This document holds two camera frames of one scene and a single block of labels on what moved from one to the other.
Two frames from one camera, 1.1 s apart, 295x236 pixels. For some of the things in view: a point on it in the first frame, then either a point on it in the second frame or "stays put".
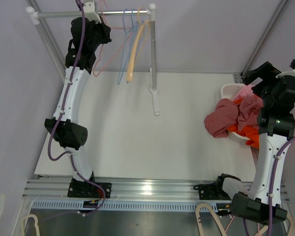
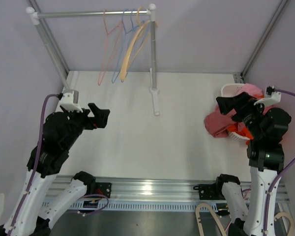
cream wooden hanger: x=141 y=24 → x=128 y=57
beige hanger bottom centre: x=197 y=216 stays put
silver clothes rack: x=34 y=16 stays put
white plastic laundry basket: x=228 y=91 stays put
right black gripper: x=266 y=71 → x=227 y=104
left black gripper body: x=102 y=36 → x=80 y=121
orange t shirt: x=250 y=132 stays put
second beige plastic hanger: x=137 y=16 stays put
